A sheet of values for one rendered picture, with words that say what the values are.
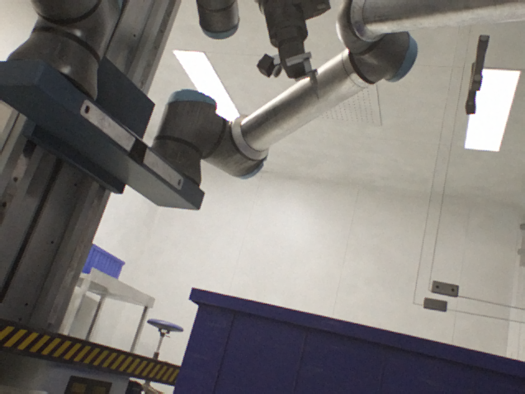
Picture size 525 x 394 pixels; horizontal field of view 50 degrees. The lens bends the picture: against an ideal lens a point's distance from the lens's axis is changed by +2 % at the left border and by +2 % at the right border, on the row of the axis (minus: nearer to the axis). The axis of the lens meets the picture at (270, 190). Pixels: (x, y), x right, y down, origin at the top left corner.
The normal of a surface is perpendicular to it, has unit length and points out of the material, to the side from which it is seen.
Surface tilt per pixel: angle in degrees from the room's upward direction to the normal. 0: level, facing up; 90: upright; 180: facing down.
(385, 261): 90
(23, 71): 90
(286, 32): 107
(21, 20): 90
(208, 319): 90
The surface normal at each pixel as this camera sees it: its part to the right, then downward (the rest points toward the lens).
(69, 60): 0.65, -0.43
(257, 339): -0.22, -0.39
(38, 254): 0.89, 0.07
